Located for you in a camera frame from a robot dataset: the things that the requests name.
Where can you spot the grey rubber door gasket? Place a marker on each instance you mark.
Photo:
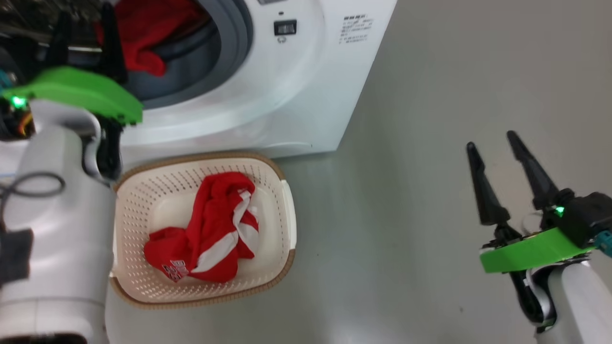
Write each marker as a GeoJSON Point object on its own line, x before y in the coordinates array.
{"type": "Point", "coordinates": [224, 52]}

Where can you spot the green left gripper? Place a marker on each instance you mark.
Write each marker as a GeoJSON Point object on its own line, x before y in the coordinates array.
{"type": "Point", "coordinates": [81, 91]}

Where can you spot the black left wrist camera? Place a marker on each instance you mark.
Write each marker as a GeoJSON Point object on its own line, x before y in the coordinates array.
{"type": "Point", "coordinates": [12, 119]}

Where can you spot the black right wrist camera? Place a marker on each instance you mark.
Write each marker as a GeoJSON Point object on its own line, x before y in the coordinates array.
{"type": "Point", "coordinates": [588, 217]}

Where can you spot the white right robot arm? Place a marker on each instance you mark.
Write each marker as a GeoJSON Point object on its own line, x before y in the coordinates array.
{"type": "Point", "coordinates": [578, 306]}

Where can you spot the red white striped garment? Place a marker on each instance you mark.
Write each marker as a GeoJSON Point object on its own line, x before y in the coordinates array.
{"type": "Point", "coordinates": [215, 229]}

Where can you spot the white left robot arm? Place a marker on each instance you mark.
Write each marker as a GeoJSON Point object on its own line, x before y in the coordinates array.
{"type": "Point", "coordinates": [57, 239]}

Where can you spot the cream perforated laundry basket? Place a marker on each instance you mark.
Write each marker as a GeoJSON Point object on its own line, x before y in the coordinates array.
{"type": "Point", "coordinates": [143, 205]}

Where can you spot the black door latch socket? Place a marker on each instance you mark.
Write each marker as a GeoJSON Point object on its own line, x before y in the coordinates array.
{"type": "Point", "coordinates": [285, 27]}

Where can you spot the white washing machine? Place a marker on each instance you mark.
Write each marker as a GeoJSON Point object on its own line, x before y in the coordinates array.
{"type": "Point", "coordinates": [296, 95]}

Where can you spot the printed text label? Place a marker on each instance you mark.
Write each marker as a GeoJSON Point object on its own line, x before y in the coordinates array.
{"type": "Point", "coordinates": [356, 29]}

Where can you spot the plain red garment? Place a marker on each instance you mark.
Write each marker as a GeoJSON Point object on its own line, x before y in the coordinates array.
{"type": "Point", "coordinates": [148, 33]}

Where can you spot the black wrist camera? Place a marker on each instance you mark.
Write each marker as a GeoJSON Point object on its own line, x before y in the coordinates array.
{"type": "Point", "coordinates": [12, 119]}
{"type": "Point", "coordinates": [588, 217]}

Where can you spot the dark grey round washer door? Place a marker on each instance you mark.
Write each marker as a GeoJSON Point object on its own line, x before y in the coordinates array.
{"type": "Point", "coordinates": [28, 19]}

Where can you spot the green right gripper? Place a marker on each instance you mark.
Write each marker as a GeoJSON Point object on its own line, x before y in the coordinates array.
{"type": "Point", "coordinates": [530, 251]}

